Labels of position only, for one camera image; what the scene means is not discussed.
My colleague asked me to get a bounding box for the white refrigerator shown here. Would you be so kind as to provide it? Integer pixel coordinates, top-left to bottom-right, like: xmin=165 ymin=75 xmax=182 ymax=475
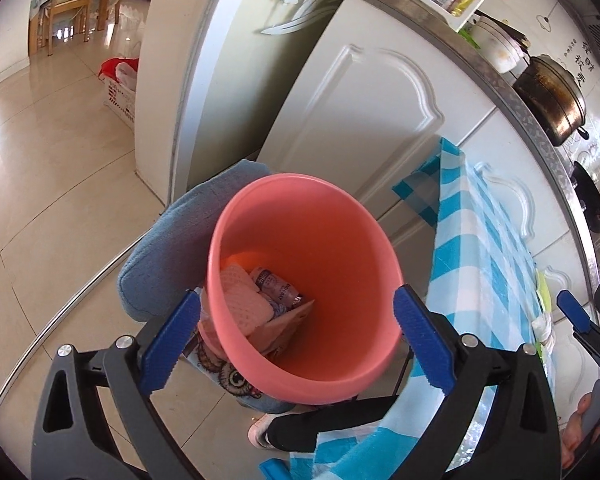
xmin=134 ymin=0 xmax=351 ymax=206

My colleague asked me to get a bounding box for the white cabinet door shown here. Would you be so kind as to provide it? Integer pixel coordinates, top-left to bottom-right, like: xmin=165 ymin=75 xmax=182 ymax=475
xmin=535 ymin=245 xmax=600 ymax=321
xmin=257 ymin=0 xmax=498 ymax=221
xmin=442 ymin=105 xmax=588 ymax=271

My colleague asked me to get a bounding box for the white plastic drink bottle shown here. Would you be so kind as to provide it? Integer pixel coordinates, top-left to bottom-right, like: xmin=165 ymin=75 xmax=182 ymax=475
xmin=252 ymin=269 xmax=303 ymax=311

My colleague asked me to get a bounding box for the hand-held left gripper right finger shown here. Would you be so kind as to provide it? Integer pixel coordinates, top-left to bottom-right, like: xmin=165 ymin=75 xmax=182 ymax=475
xmin=393 ymin=284 xmax=563 ymax=480

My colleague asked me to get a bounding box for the white basket with red cloth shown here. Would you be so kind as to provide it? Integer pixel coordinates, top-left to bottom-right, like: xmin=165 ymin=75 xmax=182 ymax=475
xmin=102 ymin=75 xmax=140 ymax=128

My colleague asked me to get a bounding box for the crumpled white tissue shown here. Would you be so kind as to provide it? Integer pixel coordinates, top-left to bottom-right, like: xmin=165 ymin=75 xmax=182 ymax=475
xmin=531 ymin=312 xmax=556 ymax=346

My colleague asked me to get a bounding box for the black wok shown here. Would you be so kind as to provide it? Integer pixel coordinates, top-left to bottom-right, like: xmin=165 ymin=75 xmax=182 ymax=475
xmin=570 ymin=160 xmax=600 ymax=233

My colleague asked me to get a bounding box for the wooden chair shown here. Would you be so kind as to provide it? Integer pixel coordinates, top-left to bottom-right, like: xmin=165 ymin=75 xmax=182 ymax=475
xmin=29 ymin=0 xmax=112 ymax=56

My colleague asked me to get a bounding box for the yellow sponge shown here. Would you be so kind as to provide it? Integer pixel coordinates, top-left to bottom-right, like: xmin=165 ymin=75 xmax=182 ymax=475
xmin=534 ymin=269 xmax=553 ymax=311

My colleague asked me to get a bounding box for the person's black trouser leg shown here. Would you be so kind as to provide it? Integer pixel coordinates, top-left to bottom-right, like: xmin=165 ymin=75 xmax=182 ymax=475
xmin=269 ymin=394 xmax=406 ymax=453

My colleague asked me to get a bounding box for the blue plastic object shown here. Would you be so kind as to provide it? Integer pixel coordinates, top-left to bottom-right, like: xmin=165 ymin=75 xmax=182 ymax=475
xmin=260 ymin=460 xmax=291 ymax=480

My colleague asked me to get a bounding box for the white bowl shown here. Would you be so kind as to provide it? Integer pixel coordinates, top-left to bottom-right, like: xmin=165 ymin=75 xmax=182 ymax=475
xmin=480 ymin=20 xmax=528 ymax=73

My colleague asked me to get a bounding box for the white foam fruit net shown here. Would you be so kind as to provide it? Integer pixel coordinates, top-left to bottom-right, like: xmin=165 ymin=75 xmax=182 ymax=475
xmin=220 ymin=265 xmax=276 ymax=336

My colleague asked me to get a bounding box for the steel countertop edge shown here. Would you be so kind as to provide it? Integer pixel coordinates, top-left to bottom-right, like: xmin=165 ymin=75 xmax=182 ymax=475
xmin=335 ymin=0 xmax=600 ymax=301

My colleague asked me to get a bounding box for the owl print cushion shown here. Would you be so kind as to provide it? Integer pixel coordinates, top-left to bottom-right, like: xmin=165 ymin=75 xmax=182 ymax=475
xmin=182 ymin=287 xmax=266 ymax=403

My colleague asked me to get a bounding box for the red plastic bag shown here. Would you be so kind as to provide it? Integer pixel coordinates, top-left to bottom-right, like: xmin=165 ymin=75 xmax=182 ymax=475
xmin=98 ymin=57 xmax=140 ymax=81

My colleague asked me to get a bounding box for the person's pink shoe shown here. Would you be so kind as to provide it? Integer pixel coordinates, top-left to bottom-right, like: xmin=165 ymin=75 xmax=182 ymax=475
xmin=249 ymin=410 xmax=281 ymax=448

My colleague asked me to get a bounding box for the dark metal pot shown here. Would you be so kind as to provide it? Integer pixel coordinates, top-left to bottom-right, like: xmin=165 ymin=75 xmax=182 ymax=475
xmin=512 ymin=54 xmax=591 ymax=147

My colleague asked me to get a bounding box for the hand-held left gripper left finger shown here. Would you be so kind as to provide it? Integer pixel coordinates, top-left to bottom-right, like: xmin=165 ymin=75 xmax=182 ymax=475
xmin=30 ymin=289 xmax=203 ymax=480

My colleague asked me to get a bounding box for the person's right hand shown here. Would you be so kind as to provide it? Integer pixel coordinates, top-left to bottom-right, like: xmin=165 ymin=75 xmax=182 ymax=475
xmin=560 ymin=390 xmax=600 ymax=462

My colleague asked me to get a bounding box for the pink plastic bucket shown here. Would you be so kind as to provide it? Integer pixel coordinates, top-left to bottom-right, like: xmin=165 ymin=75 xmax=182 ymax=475
xmin=206 ymin=172 xmax=403 ymax=406

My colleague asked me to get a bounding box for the blue checkered tablecloth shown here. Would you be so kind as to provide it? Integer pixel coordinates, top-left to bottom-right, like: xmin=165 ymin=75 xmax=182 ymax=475
xmin=287 ymin=136 xmax=561 ymax=480

